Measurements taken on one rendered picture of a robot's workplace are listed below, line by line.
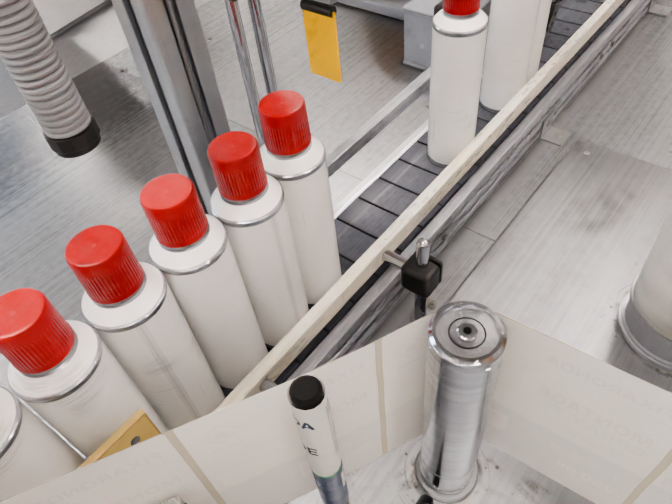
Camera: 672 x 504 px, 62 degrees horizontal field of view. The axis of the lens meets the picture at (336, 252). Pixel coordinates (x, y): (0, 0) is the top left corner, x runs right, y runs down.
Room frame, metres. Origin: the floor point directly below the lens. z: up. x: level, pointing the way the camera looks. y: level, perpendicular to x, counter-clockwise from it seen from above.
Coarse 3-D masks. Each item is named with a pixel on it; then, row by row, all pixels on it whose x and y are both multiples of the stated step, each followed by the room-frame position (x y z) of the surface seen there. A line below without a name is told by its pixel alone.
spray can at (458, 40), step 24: (456, 0) 0.48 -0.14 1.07; (432, 24) 0.50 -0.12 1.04; (456, 24) 0.48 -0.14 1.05; (480, 24) 0.48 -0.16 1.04; (432, 48) 0.50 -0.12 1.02; (456, 48) 0.47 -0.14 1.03; (480, 48) 0.48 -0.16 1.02; (432, 72) 0.49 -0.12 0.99; (456, 72) 0.47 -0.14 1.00; (480, 72) 0.48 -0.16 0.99; (432, 96) 0.49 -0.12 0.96; (456, 96) 0.47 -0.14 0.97; (432, 120) 0.49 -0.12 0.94; (456, 120) 0.47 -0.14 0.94; (432, 144) 0.49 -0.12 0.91; (456, 144) 0.47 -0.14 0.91
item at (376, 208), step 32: (576, 0) 0.81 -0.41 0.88; (544, 64) 0.65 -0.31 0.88; (480, 128) 0.54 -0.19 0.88; (512, 128) 0.53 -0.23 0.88; (416, 160) 0.50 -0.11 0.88; (480, 160) 0.48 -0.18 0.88; (384, 192) 0.45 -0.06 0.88; (416, 192) 0.44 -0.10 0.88; (448, 192) 0.44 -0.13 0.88; (352, 224) 0.41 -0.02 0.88; (384, 224) 0.40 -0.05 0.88; (352, 256) 0.36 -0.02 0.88
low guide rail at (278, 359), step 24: (600, 24) 0.70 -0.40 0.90; (576, 48) 0.64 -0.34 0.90; (552, 72) 0.59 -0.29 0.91; (528, 96) 0.54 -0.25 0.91; (504, 120) 0.50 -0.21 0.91; (480, 144) 0.47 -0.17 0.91; (456, 168) 0.43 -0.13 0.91; (432, 192) 0.40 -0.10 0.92; (408, 216) 0.37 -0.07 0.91; (384, 240) 0.35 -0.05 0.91; (360, 264) 0.32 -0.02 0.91; (336, 288) 0.30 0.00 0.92; (312, 312) 0.28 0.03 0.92; (336, 312) 0.29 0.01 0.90; (288, 336) 0.26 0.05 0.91; (312, 336) 0.26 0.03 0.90; (264, 360) 0.24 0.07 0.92; (288, 360) 0.24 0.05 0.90; (240, 384) 0.22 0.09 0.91; (216, 408) 0.20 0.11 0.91
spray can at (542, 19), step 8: (544, 0) 0.60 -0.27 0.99; (544, 8) 0.60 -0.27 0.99; (544, 16) 0.60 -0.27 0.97; (536, 24) 0.60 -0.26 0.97; (544, 24) 0.60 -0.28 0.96; (536, 32) 0.60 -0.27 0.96; (544, 32) 0.61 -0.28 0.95; (536, 40) 0.60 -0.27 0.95; (536, 48) 0.60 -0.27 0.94; (536, 56) 0.60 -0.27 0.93; (536, 64) 0.60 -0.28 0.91; (528, 72) 0.60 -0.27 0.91; (536, 72) 0.61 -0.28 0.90; (528, 80) 0.60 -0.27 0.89
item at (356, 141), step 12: (420, 84) 0.52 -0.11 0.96; (396, 96) 0.50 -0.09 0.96; (408, 96) 0.50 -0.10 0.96; (384, 108) 0.49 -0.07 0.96; (396, 108) 0.49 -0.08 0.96; (372, 120) 0.47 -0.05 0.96; (384, 120) 0.47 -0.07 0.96; (360, 132) 0.45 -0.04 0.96; (372, 132) 0.46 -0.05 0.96; (348, 144) 0.44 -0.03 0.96; (360, 144) 0.44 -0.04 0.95; (336, 156) 0.42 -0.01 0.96; (348, 156) 0.43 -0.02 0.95; (336, 168) 0.42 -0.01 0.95
